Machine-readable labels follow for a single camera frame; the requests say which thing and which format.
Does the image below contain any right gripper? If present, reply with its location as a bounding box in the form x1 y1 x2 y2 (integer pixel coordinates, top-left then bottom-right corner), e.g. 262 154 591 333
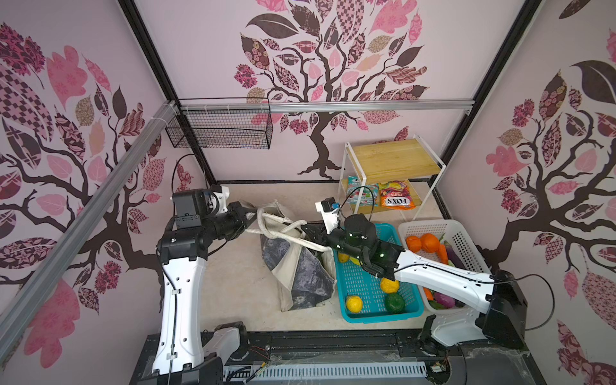
304 218 368 262

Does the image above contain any orange toy carrot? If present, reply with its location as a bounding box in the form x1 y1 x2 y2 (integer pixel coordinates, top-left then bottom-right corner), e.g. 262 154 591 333
436 244 449 265

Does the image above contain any orange toy pumpkin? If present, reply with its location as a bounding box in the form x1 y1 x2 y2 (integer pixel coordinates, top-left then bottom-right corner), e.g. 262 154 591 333
405 234 441 253

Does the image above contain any purple onion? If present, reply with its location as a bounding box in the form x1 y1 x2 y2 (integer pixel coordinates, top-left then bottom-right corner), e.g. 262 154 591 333
431 292 457 310

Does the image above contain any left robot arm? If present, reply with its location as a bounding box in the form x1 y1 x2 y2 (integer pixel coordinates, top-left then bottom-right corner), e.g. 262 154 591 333
143 185 255 384

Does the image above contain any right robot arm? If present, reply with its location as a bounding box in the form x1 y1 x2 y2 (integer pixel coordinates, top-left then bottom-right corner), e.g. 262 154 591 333
302 214 528 350

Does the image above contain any yellow lemon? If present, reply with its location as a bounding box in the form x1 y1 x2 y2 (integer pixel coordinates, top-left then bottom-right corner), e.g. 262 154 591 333
345 295 364 314

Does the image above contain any aluminium frame rail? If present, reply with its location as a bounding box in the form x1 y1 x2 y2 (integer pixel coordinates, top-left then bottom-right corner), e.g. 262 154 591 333
1 99 474 359

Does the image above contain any orange Fox's candy bag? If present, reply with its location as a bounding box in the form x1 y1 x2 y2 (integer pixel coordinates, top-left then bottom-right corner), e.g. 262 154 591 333
379 181 415 210

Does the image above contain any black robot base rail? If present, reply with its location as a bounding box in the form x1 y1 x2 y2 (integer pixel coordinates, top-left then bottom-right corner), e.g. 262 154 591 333
129 329 530 385

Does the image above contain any teal plastic basket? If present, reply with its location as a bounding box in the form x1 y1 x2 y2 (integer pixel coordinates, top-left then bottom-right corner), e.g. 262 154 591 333
334 253 424 324

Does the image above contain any green pepper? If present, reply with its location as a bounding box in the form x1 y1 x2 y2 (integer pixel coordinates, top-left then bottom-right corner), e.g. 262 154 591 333
384 293 406 314

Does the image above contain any green Fox's candy bag lower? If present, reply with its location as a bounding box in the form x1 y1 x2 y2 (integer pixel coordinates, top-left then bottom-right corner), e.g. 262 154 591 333
344 176 380 207

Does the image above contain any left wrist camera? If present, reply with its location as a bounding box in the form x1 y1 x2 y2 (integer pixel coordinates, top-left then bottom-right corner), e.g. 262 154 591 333
205 184 230 218

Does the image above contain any black wire wall basket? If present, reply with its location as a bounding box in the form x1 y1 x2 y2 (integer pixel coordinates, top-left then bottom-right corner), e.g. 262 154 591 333
166 96 274 149

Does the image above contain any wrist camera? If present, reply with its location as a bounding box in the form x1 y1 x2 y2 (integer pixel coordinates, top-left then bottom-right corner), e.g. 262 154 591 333
315 197 340 234
205 184 230 218

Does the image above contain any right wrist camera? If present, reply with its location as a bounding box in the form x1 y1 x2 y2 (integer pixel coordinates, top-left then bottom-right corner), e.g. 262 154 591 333
315 197 340 234

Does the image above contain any wrinkled yellow fruit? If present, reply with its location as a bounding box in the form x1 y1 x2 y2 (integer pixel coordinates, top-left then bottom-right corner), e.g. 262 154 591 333
338 253 350 263

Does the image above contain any beige canvas grocery bag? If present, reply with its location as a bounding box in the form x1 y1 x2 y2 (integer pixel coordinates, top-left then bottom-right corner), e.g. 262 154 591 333
247 201 336 312

